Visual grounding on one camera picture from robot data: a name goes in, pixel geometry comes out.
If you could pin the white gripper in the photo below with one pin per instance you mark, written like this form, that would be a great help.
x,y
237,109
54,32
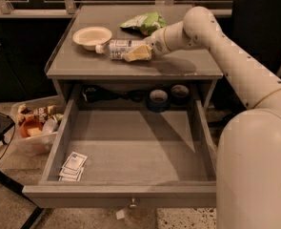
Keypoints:
x,y
156,42

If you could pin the clear plastic bottle blue label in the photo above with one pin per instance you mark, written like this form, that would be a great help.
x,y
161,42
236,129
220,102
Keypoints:
x,y
116,49

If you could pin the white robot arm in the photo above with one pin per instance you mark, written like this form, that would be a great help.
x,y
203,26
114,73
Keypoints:
x,y
248,166

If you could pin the grey drawer cabinet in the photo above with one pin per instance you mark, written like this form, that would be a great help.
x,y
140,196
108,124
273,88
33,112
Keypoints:
x,y
71,63

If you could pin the open grey top drawer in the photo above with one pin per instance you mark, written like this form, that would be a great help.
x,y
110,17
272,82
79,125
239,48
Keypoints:
x,y
136,158

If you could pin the green chip bag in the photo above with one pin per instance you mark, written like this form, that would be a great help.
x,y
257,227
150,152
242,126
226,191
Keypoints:
x,y
146,23

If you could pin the blue tape roll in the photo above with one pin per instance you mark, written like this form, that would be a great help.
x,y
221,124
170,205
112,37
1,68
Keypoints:
x,y
158,101

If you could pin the black tape roll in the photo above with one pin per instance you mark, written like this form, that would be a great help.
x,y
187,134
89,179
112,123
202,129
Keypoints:
x,y
180,95

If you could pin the white bowl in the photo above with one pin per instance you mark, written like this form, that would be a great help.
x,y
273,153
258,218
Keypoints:
x,y
89,37

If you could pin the black office chair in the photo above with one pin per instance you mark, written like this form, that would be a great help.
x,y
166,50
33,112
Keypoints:
x,y
256,28

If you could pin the clear plastic storage bin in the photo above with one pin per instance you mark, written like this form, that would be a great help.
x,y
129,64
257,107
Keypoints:
x,y
48,111

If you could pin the orange bowl in bin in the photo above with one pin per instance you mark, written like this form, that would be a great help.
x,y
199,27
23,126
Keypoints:
x,y
31,127

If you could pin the white paper packets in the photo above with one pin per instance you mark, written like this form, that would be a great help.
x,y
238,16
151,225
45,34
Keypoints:
x,y
73,167

